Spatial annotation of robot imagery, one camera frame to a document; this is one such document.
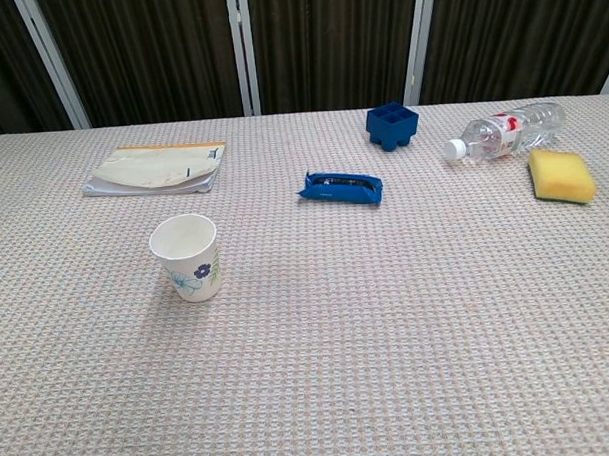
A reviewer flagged dark fabric screen panel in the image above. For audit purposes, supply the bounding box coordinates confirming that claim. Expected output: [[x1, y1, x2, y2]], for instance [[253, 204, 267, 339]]
[[0, 0, 77, 140], [419, 0, 609, 105], [35, 0, 246, 131], [246, 0, 424, 116]]

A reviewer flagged yellow cleaning sponge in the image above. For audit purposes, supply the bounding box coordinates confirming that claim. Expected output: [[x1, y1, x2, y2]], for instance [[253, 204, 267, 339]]
[[526, 146, 599, 207]]

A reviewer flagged worn cream notebook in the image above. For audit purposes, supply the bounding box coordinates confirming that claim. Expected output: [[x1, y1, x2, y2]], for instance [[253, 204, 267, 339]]
[[80, 142, 229, 200]]

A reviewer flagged clear plastic water bottle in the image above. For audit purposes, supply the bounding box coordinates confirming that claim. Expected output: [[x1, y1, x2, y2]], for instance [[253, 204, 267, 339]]
[[441, 101, 568, 162]]

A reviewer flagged beige woven tablecloth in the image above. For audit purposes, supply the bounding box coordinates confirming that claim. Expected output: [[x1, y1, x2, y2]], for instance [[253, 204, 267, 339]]
[[0, 94, 609, 456]]

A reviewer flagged blue cube box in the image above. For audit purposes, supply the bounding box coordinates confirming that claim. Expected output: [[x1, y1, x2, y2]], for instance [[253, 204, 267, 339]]
[[364, 100, 422, 154]]

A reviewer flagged floral white paper cup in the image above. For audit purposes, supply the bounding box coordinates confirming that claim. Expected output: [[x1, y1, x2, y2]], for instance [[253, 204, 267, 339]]
[[148, 213, 222, 305]]

